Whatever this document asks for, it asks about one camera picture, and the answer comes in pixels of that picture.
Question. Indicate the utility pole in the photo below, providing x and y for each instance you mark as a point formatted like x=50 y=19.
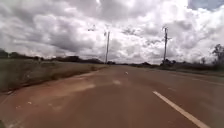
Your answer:
x=107 y=46
x=165 y=45

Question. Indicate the reddish brown asphalt road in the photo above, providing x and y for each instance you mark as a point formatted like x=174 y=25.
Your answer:
x=110 y=100

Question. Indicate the distant row of trees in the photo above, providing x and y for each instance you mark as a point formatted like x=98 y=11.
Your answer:
x=73 y=59

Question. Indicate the white dashed centre line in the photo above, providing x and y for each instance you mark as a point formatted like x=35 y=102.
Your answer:
x=180 y=110

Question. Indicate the dry grass verge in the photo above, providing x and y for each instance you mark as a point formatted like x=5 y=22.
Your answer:
x=30 y=71

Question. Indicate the grass verge with bushes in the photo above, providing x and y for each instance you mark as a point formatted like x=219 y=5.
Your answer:
x=200 y=70

